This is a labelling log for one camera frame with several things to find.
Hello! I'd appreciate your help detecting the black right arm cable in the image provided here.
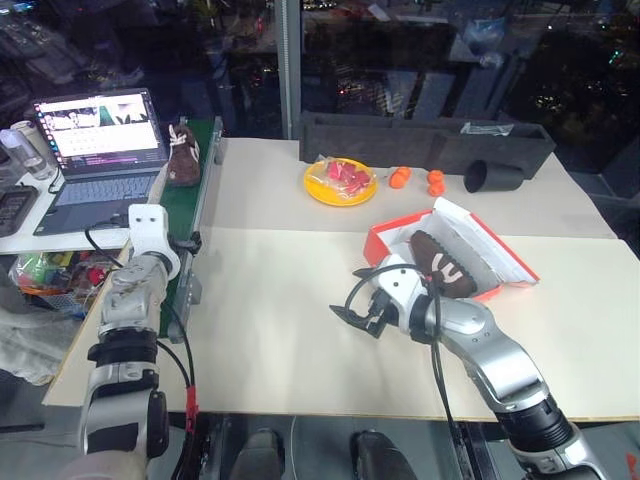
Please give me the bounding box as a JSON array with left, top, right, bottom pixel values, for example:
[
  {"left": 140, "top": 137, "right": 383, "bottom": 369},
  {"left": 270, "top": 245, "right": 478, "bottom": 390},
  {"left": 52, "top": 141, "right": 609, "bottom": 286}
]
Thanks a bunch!
[{"left": 343, "top": 263, "right": 464, "bottom": 436}]

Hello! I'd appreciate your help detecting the grey open laptop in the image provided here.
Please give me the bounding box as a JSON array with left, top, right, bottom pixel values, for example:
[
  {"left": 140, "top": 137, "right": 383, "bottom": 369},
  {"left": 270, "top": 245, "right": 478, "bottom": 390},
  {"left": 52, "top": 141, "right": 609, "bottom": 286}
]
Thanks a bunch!
[{"left": 31, "top": 88, "right": 170, "bottom": 237}]

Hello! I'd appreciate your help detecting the green conveyor belt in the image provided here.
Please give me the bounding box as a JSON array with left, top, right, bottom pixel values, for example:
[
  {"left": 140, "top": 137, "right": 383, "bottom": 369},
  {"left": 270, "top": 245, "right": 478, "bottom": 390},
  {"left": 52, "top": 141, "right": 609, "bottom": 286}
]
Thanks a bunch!
[{"left": 148, "top": 115, "right": 225, "bottom": 346}]

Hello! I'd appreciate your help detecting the dark grey foam tray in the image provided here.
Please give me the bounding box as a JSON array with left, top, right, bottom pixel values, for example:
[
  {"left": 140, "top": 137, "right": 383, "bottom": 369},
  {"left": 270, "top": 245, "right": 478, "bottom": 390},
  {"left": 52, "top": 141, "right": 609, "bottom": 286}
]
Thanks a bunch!
[{"left": 298, "top": 110, "right": 558, "bottom": 180}]

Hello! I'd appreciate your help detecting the grey metal window post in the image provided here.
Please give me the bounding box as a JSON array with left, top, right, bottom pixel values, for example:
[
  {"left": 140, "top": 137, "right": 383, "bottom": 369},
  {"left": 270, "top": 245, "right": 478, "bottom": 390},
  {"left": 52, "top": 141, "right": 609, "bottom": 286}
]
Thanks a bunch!
[{"left": 275, "top": 0, "right": 303, "bottom": 141}]

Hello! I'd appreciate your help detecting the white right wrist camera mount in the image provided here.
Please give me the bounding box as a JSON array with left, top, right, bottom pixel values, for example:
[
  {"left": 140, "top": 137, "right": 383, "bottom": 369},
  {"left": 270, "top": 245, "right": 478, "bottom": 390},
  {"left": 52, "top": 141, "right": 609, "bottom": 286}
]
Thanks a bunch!
[{"left": 375, "top": 253, "right": 427, "bottom": 329}]

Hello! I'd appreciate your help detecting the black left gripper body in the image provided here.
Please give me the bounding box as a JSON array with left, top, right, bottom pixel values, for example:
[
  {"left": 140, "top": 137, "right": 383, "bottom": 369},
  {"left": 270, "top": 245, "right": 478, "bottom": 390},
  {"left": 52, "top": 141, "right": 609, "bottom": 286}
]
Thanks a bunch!
[{"left": 168, "top": 232, "right": 203, "bottom": 256}]

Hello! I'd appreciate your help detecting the black desk phone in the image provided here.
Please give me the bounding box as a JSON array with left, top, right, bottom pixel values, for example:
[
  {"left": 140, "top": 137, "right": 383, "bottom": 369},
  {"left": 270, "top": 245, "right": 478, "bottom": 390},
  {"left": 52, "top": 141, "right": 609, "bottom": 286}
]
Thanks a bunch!
[{"left": 0, "top": 184, "right": 40, "bottom": 238}]

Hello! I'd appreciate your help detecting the white lidded cup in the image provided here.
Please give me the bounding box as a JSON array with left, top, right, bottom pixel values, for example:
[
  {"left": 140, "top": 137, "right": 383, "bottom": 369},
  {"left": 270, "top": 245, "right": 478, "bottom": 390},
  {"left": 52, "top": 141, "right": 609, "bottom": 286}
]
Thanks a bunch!
[{"left": 9, "top": 119, "right": 37, "bottom": 146}]

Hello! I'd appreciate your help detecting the yellow plate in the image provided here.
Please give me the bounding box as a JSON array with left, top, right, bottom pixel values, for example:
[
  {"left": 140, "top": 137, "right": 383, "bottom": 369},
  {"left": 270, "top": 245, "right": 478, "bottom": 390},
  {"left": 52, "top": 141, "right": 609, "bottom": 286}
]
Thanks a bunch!
[{"left": 303, "top": 156, "right": 379, "bottom": 207}]

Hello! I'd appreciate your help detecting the clear plastic bag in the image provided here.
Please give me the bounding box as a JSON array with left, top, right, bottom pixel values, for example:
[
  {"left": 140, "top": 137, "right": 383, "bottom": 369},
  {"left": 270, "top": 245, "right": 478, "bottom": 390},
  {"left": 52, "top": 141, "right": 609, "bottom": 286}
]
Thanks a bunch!
[{"left": 459, "top": 120, "right": 516, "bottom": 138}]

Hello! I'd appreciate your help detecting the clear water bottle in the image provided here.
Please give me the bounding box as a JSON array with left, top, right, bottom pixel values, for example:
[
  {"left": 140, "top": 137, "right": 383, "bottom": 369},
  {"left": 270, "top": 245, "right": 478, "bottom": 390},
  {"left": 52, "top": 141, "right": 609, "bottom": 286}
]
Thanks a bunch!
[{"left": 0, "top": 127, "right": 57, "bottom": 182}]

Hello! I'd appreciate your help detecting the bag of red pieces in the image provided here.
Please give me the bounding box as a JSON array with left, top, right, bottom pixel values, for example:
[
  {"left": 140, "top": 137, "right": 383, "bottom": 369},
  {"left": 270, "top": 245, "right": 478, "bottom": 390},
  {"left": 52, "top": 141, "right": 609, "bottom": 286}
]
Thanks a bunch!
[{"left": 313, "top": 157, "right": 377, "bottom": 202}]

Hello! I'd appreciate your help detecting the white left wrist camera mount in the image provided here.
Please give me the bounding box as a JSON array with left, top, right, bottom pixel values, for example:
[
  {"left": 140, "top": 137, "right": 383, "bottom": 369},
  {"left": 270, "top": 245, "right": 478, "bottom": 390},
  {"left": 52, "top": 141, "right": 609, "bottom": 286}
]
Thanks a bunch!
[{"left": 127, "top": 203, "right": 182, "bottom": 279}]

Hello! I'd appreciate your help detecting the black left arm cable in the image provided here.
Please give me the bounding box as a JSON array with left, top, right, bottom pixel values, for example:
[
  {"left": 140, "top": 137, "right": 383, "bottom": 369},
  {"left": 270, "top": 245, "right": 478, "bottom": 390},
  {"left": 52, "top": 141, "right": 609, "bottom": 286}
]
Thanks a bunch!
[{"left": 83, "top": 219, "right": 202, "bottom": 480}]

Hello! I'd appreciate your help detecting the bag of colourful items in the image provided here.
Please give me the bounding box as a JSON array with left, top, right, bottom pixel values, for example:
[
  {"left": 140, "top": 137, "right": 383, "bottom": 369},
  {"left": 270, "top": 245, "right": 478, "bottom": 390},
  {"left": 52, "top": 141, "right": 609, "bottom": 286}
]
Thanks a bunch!
[{"left": 8, "top": 249, "right": 124, "bottom": 317}]

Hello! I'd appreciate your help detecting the dark rounded shape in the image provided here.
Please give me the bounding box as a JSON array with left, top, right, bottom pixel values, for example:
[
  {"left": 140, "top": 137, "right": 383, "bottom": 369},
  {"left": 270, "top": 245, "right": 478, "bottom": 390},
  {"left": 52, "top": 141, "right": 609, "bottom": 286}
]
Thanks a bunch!
[
  {"left": 231, "top": 426, "right": 287, "bottom": 480},
  {"left": 348, "top": 428, "right": 420, "bottom": 480}
]

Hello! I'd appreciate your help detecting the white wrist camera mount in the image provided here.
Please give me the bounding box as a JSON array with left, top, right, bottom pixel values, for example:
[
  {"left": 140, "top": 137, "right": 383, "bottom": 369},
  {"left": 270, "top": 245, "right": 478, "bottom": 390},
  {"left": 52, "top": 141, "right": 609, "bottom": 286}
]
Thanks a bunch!
[
  {"left": 127, "top": 203, "right": 182, "bottom": 279},
  {"left": 375, "top": 253, "right": 427, "bottom": 329}
]

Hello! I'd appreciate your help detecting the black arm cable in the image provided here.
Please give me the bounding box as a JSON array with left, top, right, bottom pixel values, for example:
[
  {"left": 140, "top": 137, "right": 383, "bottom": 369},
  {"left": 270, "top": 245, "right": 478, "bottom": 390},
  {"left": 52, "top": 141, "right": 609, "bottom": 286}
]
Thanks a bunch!
[
  {"left": 343, "top": 263, "right": 464, "bottom": 436},
  {"left": 83, "top": 219, "right": 202, "bottom": 480}
]

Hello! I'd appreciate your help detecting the black cylindrical cup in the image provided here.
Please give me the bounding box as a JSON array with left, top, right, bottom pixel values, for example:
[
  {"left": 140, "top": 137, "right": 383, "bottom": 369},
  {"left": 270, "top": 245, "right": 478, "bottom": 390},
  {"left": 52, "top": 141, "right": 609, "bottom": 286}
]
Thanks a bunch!
[{"left": 462, "top": 159, "right": 527, "bottom": 195}]

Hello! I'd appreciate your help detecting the brown shoe with white laces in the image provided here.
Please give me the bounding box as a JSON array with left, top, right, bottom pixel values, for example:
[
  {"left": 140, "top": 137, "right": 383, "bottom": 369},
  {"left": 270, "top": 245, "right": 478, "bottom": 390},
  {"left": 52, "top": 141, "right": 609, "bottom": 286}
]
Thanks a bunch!
[{"left": 164, "top": 124, "right": 203, "bottom": 188}]

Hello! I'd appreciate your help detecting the brown shoe with white stripes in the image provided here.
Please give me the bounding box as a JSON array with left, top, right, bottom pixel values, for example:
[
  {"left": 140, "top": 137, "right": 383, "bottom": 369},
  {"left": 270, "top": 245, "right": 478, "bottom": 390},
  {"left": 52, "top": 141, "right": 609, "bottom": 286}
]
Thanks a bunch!
[{"left": 409, "top": 229, "right": 479, "bottom": 299}]

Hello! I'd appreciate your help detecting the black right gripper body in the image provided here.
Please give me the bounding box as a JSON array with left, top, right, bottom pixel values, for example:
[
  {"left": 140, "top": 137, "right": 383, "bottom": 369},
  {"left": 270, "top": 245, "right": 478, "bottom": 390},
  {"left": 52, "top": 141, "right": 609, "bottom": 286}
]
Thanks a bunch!
[{"left": 360, "top": 289, "right": 399, "bottom": 340}]

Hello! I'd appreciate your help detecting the orange and white shoebox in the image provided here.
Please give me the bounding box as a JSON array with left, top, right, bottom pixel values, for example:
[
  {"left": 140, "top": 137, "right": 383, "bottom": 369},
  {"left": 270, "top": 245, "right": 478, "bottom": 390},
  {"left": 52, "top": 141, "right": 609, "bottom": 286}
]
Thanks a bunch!
[{"left": 361, "top": 195, "right": 542, "bottom": 304}]

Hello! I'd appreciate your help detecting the white crumpled cloth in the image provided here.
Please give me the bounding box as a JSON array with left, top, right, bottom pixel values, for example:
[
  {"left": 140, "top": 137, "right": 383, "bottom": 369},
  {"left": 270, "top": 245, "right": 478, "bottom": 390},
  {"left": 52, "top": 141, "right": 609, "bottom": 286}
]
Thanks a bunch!
[{"left": 0, "top": 298, "right": 94, "bottom": 387}]

